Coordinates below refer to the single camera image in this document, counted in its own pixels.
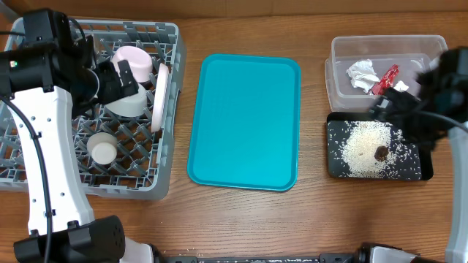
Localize white bowl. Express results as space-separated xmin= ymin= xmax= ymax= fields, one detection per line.
xmin=111 ymin=46 xmax=153 ymax=83

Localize pile of white rice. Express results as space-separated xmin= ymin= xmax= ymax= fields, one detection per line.
xmin=328 ymin=120 xmax=421 ymax=180

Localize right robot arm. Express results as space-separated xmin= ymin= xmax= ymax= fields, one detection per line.
xmin=369 ymin=47 xmax=467 ymax=262

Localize red snack wrapper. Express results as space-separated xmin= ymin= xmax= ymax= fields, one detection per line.
xmin=370 ymin=64 xmax=399 ymax=95

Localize small white tissue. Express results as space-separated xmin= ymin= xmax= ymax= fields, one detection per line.
xmin=393 ymin=80 xmax=409 ymax=92

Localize teal plastic tray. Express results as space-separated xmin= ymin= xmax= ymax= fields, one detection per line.
xmin=187 ymin=54 xmax=301 ymax=191

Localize black tray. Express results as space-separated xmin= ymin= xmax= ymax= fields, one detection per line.
xmin=325 ymin=111 xmax=434 ymax=181

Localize large white tissue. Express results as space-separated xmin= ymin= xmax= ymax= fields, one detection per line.
xmin=346 ymin=59 xmax=380 ymax=93

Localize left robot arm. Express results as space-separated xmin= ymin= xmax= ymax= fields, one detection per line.
xmin=1 ymin=9 xmax=138 ymax=262

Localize clear plastic bin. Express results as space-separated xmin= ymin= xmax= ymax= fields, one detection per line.
xmin=325 ymin=35 xmax=448 ymax=112

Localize white paper cup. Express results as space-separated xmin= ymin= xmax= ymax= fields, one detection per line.
xmin=86 ymin=132 xmax=118 ymax=165

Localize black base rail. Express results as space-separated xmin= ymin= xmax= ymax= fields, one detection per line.
xmin=156 ymin=248 xmax=369 ymax=263

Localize grey metal bowl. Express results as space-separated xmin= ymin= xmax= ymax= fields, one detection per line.
xmin=105 ymin=84 xmax=147 ymax=118

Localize grey plastic dish rack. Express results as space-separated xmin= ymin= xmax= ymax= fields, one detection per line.
xmin=0 ymin=17 xmax=187 ymax=201

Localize large white plate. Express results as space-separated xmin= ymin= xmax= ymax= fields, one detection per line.
xmin=151 ymin=64 xmax=169 ymax=133

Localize brown food scrap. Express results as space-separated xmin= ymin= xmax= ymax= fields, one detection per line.
xmin=374 ymin=145 xmax=389 ymax=162

